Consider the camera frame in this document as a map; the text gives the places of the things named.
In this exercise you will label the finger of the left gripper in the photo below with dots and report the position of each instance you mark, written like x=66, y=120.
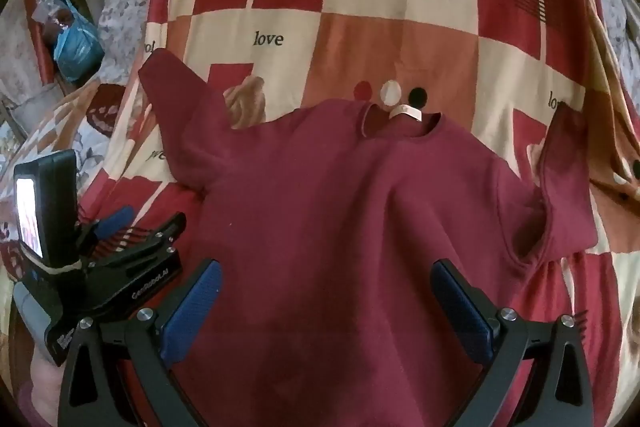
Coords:
x=134, y=245
x=120, y=219

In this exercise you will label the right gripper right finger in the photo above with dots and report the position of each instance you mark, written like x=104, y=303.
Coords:
x=557, y=391

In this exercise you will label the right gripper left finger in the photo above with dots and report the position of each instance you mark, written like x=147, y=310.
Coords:
x=93, y=391

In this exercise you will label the maroon red sweater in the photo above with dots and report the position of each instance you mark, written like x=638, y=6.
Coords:
x=326, y=223

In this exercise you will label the person's left hand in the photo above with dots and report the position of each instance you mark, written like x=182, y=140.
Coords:
x=39, y=398

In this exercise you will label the orange brown patterned quilt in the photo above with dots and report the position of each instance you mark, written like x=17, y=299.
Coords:
x=65, y=121

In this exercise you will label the blue plastic bag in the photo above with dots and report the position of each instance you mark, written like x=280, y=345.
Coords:
x=77, y=52

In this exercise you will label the red cream patchwork blanket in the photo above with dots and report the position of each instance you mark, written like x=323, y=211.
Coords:
x=499, y=69

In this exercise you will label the black camera with screen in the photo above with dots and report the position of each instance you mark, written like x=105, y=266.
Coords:
x=47, y=212

